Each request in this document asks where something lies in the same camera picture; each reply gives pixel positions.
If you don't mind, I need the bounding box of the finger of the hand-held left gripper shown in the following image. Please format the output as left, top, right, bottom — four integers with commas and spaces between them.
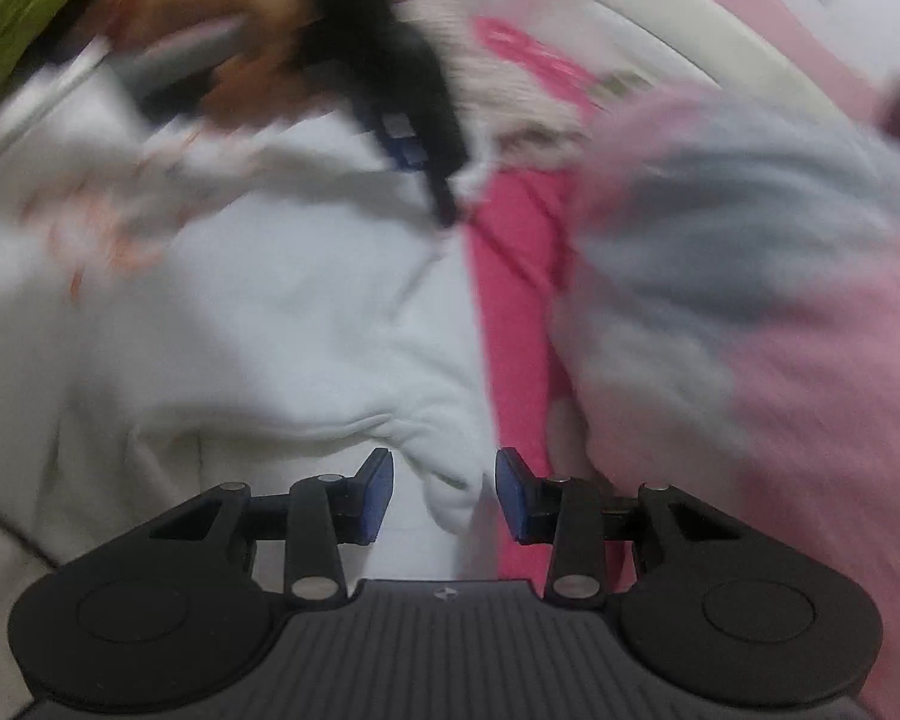
379, 114, 430, 170
418, 150, 467, 230

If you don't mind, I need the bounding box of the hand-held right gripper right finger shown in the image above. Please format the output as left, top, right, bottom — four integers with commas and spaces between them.
495, 448, 743, 605

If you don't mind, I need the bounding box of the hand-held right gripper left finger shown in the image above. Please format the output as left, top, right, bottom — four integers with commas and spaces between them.
146, 448, 395, 608

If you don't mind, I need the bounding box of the white sweatshirt orange print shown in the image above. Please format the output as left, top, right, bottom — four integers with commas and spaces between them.
0, 37, 496, 593

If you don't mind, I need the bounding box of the person's left forearm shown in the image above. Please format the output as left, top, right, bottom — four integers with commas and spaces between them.
0, 0, 140, 113

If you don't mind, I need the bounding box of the person's left hand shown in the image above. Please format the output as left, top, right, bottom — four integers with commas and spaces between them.
112, 0, 338, 132

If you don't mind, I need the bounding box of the beige knit sweater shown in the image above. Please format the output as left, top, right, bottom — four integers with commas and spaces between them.
412, 0, 593, 188

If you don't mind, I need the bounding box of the pink floral bed sheet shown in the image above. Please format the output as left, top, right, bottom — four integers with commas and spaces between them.
457, 15, 597, 578

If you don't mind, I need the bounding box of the pink grey quilt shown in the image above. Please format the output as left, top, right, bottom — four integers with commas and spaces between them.
547, 82, 900, 720

